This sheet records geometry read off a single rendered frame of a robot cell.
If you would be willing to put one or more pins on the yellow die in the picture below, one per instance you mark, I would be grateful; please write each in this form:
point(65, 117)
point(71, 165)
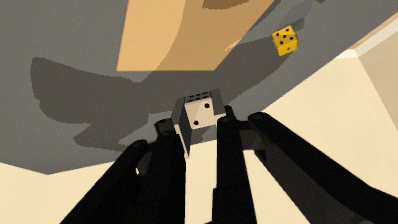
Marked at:
point(285, 40)

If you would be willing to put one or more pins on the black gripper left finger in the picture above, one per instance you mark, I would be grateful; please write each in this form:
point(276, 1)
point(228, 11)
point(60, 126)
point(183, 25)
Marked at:
point(161, 182)

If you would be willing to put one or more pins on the orange flat mat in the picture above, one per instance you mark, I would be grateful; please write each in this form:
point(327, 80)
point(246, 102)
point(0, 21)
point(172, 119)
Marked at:
point(163, 35)

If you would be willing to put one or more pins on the white die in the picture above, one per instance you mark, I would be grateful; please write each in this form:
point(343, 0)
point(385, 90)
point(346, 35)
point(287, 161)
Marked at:
point(199, 110)

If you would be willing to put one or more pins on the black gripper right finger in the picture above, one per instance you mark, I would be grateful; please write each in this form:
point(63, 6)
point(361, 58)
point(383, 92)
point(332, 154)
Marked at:
point(323, 190)

